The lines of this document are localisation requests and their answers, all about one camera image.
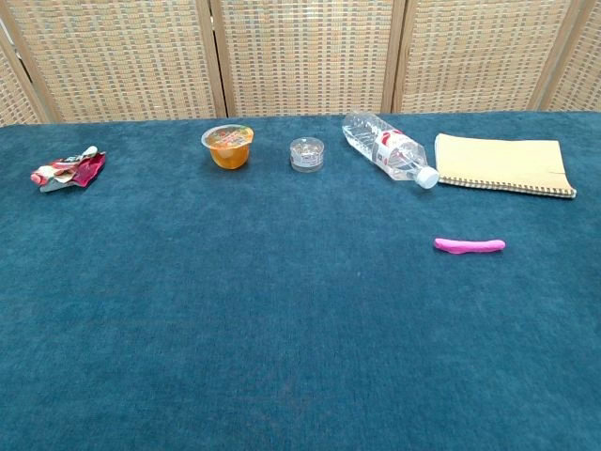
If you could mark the pink elongated toy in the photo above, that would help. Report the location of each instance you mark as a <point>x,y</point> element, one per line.
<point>469,246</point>

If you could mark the small clear plastic container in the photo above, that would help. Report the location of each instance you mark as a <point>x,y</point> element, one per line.
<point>307,156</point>

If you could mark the teal table cloth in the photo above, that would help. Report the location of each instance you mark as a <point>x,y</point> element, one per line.
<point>263,305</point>

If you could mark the orange jelly cup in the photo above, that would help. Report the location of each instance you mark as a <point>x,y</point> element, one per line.
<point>228,150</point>

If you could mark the clear plastic water bottle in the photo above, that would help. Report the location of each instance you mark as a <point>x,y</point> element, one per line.
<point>385,145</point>

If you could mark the woven folding screen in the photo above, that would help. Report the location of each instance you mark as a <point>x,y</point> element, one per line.
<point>305,56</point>

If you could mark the tan spiral notebook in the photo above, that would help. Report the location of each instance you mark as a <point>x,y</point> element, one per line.
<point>497,162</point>

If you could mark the crumpled red snack pouch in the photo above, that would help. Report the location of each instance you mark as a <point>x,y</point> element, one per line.
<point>70,171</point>

